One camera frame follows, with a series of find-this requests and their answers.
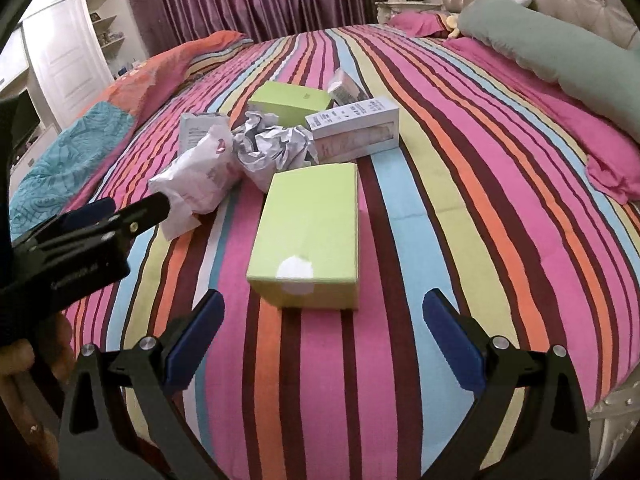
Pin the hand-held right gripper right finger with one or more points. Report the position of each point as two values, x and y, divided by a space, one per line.
452 345

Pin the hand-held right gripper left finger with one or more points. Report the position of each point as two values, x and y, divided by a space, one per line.
195 345

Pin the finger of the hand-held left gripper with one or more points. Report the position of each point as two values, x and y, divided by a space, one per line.
90 212
145 210

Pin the white pink-print plastic bag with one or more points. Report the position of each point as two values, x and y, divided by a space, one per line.
205 175

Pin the small white paper box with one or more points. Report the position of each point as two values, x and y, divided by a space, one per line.
192 130

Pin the white paper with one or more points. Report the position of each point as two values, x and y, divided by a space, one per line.
270 152

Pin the large green cardboard box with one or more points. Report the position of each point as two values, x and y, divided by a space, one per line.
310 220

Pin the small green cardboard box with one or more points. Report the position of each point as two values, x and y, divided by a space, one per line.
290 100

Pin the long white pink-print box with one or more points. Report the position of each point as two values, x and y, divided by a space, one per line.
350 130

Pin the white green tissue packet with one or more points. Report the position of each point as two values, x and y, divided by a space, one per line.
347 87

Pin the person's left hand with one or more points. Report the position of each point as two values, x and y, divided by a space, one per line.
17 357

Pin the orange and teal quilt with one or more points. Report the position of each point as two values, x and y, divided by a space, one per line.
60 160

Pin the white low desk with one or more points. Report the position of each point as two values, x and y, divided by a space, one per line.
35 152

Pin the black monitor screen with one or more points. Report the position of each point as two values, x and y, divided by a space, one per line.
25 120

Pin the white wardrobe door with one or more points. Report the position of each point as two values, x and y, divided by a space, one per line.
65 60

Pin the white open shelf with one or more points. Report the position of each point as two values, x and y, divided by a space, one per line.
112 30

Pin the pink blanket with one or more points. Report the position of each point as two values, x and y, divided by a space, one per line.
575 130

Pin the long green pillow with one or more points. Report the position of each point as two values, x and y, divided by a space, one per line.
550 45

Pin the yellow plush toy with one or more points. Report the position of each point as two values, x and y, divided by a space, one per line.
452 25

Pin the pink pillow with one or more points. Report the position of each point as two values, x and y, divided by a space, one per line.
417 22

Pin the white nightstand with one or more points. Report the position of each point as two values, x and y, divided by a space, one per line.
405 9

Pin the white wall cabinet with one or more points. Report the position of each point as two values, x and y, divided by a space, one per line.
12 60

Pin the cream studded bed frame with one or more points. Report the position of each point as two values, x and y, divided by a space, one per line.
617 425

